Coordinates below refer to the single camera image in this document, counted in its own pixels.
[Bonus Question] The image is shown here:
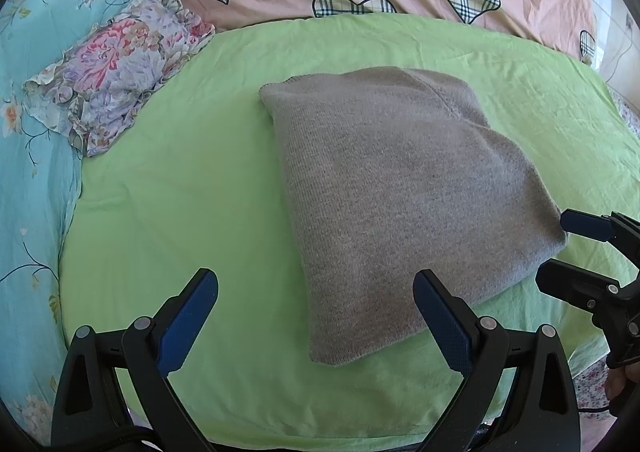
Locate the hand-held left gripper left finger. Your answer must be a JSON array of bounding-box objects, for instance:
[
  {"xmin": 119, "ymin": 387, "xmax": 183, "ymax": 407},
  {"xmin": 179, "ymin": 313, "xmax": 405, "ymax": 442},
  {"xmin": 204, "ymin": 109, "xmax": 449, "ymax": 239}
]
[{"xmin": 50, "ymin": 268, "xmax": 219, "ymax": 452}]

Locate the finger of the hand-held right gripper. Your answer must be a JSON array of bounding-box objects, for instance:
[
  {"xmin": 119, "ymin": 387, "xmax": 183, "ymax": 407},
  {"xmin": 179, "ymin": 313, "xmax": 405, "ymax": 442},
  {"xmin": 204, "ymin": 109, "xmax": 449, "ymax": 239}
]
[
  {"xmin": 560, "ymin": 209, "xmax": 640, "ymax": 258},
  {"xmin": 535, "ymin": 259, "xmax": 640, "ymax": 329}
]

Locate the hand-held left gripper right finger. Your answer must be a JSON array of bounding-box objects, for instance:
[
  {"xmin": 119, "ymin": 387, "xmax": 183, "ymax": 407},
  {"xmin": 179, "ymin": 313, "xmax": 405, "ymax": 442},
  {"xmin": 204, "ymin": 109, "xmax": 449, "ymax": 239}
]
[{"xmin": 413, "ymin": 269, "xmax": 582, "ymax": 452}]

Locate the grey knitted sweater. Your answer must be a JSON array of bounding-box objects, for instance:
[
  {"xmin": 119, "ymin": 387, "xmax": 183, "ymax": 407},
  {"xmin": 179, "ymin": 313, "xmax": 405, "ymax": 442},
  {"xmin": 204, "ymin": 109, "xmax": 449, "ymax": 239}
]
[{"xmin": 259, "ymin": 66, "xmax": 568, "ymax": 367}]

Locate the person's right hand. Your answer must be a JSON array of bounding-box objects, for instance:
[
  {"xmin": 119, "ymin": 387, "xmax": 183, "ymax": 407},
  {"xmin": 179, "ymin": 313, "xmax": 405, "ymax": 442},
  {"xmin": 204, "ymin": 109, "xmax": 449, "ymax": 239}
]
[{"xmin": 604, "ymin": 366, "xmax": 632, "ymax": 403}]

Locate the light green bed sheet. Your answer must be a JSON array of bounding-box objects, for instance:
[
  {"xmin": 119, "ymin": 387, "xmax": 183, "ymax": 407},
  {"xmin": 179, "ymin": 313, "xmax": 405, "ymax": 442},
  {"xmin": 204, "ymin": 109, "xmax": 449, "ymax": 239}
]
[{"xmin": 59, "ymin": 12, "xmax": 640, "ymax": 448}]

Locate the blue floral bed sheet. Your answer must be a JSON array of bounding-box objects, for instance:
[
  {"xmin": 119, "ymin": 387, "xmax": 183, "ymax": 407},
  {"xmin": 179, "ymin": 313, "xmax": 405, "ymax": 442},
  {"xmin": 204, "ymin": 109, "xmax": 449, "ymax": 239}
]
[{"xmin": 0, "ymin": 0, "xmax": 178, "ymax": 443}]

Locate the floral ruffled pillow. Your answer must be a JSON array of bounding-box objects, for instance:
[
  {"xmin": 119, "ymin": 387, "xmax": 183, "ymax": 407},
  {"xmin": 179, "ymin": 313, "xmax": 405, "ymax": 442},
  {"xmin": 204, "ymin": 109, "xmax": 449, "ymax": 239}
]
[{"xmin": 22, "ymin": 0, "xmax": 216, "ymax": 158}]

